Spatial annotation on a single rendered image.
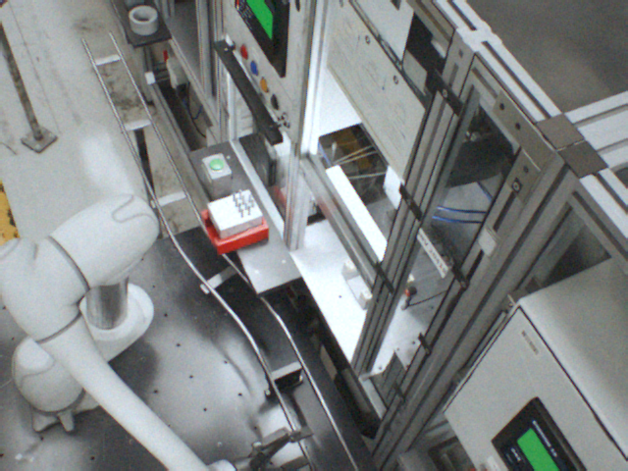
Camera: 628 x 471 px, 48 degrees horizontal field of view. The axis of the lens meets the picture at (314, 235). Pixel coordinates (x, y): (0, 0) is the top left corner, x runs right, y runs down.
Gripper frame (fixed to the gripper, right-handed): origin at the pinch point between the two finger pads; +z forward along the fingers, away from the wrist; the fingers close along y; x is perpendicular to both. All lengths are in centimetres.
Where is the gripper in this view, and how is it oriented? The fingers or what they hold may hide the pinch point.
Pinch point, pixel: (299, 448)
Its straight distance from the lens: 179.7
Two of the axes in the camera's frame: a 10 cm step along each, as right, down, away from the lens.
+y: 1.3, -9.3, -3.4
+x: -6.5, -3.4, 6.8
